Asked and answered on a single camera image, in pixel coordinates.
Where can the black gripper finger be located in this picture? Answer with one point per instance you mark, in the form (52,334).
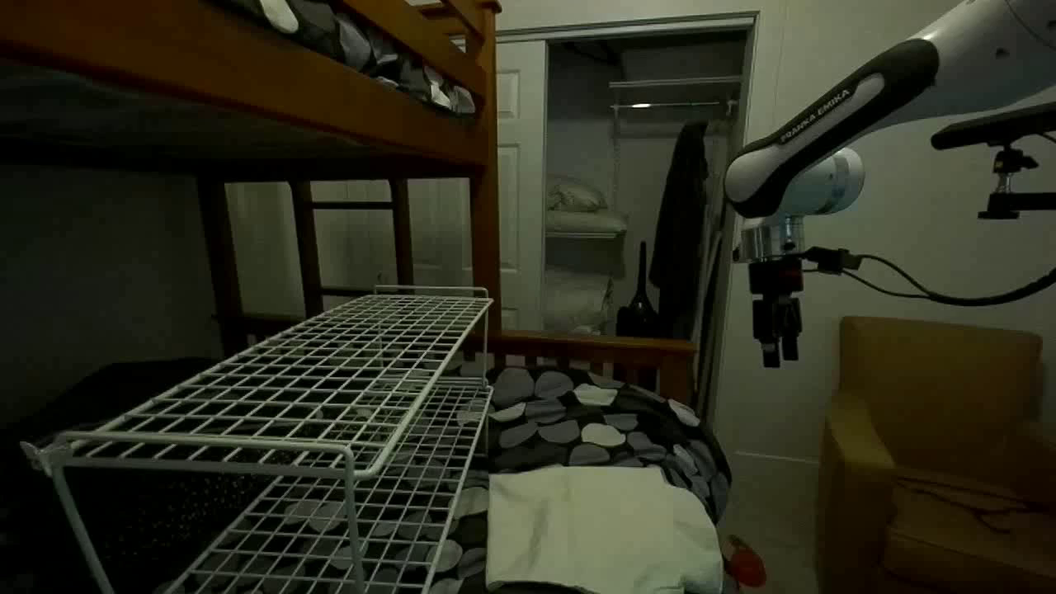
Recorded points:
(791,327)
(766,334)

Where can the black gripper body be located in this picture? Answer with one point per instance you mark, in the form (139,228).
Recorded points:
(777,277)

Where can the white bedsheet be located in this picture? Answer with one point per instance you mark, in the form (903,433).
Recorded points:
(596,530)

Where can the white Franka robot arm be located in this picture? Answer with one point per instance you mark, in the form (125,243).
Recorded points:
(978,43)

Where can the dark hanging garment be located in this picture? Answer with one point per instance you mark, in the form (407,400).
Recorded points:
(680,231)

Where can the black hand brush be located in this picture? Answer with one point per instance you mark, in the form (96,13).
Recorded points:
(637,316)

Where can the mustard yellow armchair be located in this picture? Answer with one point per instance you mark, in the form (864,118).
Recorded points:
(934,439)

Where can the stacked white linens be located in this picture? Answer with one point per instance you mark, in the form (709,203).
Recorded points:
(579,298)

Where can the white closet shelf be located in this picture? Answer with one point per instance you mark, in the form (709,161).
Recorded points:
(585,227)

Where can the closet rod shelf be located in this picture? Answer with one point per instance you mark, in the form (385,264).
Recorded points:
(672,95)

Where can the folded white linens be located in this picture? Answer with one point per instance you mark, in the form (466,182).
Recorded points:
(577,195)

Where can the small red object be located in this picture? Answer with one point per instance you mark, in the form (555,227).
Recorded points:
(747,566)

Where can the black duvet with grey spots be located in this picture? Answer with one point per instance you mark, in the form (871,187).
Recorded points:
(549,417)

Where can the white closet door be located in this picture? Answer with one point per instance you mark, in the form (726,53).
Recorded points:
(522,187)

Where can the grey patterned blanket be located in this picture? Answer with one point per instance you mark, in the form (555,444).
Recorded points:
(374,51)

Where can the black stereo camera on mount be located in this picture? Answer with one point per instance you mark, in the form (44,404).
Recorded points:
(995,126)

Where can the brown wooden bunk bed frame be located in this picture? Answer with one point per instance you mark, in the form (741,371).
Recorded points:
(332,103)

